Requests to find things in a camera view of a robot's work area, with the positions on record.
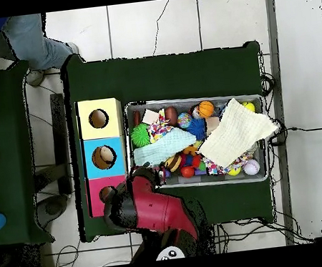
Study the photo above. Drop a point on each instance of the mint green waffle cloth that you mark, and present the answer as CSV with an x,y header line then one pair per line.
x,y
165,147

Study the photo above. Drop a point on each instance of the striped wooden burger toy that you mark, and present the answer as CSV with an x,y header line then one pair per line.
x,y
173,163

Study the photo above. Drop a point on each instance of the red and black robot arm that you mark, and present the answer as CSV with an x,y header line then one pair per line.
x,y
158,211

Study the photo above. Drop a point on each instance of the wooden three-hole box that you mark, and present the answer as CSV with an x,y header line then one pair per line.
x,y
117,155

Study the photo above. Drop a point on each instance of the colourful patterned cloth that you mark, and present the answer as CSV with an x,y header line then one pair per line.
x,y
159,130

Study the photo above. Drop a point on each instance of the plain wooden cube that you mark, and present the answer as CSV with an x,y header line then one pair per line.
x,y
150,116

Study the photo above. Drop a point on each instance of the green spiky ball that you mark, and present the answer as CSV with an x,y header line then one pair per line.
x,y
140,135

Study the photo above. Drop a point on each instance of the globe print ball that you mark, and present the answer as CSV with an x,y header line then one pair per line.
x,y
184,120

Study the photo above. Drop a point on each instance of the blue spiky ball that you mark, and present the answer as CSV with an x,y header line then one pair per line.
x,y
197,128

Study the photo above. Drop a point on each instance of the orange basketball toy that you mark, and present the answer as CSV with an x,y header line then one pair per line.
x,y
206,109

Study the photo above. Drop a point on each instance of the dark green tablecloth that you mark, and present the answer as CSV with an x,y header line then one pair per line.
x,y
157,79
12,170

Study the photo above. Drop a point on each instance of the cream waffle cloth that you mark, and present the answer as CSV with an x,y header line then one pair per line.
x,y
236,133

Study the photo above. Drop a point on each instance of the white baseball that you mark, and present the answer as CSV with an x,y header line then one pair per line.
x,y
251,167

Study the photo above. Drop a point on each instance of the black stand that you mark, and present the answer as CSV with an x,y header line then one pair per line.
x,y
61,136

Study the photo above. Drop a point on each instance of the person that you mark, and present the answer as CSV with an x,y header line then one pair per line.
x,y
33,50

